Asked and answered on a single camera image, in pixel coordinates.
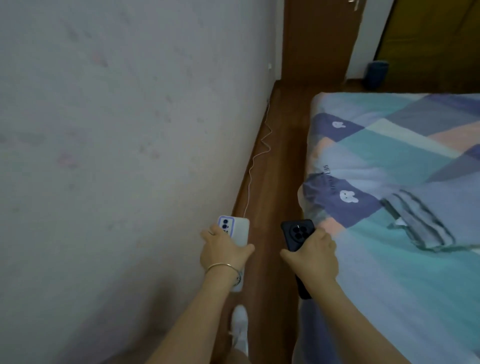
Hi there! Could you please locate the person's right hand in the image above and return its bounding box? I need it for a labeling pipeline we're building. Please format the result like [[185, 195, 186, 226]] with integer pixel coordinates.
[[280, 226, 340, 292]]

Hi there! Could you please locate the person's left hand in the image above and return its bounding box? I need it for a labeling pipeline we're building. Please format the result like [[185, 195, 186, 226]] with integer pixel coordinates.
[[199, 224, 256, 277]]

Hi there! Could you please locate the white phone purple camera trim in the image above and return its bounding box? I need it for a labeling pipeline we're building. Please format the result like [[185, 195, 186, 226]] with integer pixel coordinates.
[[217, 214, 251, 293]]

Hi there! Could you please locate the black phone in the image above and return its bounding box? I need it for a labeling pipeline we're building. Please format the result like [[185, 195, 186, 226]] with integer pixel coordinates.
[[280, 219, 316, 301]]

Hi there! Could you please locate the person's right forearm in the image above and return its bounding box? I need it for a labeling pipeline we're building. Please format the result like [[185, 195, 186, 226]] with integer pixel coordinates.
[[299, 279, 412, 364]]

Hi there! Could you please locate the person's left forearm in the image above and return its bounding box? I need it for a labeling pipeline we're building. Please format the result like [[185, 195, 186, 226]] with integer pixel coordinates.
[[144, 268, 243, 364]]

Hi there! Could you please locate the person's white left shoe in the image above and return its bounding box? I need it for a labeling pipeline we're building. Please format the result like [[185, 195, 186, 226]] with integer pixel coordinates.
[[228, 304, 249, 357]]

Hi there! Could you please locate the person's left leg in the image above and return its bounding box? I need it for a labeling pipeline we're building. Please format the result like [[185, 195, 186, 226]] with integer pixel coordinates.
[[224, 346, 248, 364]]

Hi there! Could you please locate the folded grey striped cloth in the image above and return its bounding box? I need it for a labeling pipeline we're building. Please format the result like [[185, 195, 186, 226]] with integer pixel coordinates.
[[380, 179, 480, 253]]

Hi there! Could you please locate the blue trash bin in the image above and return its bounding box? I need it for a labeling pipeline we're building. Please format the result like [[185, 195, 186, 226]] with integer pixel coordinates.
[[365, 59, 390, 91]]

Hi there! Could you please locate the brown wooden door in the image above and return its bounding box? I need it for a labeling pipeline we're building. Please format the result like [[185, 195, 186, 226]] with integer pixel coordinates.
[[281, 0, 363, 83]]

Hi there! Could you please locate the yellow wooden cabinet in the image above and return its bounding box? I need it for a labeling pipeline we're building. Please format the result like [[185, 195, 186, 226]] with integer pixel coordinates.
[[374, 0, 480, 93]]

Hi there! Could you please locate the thin gold bracelet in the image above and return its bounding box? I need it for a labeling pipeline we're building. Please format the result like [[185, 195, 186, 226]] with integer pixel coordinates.
[[204, 263, 242, 288]]

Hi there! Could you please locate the thin white floor cable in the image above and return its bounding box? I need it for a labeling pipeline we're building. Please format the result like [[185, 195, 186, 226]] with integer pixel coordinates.
[[243, 99, 273, 218]]

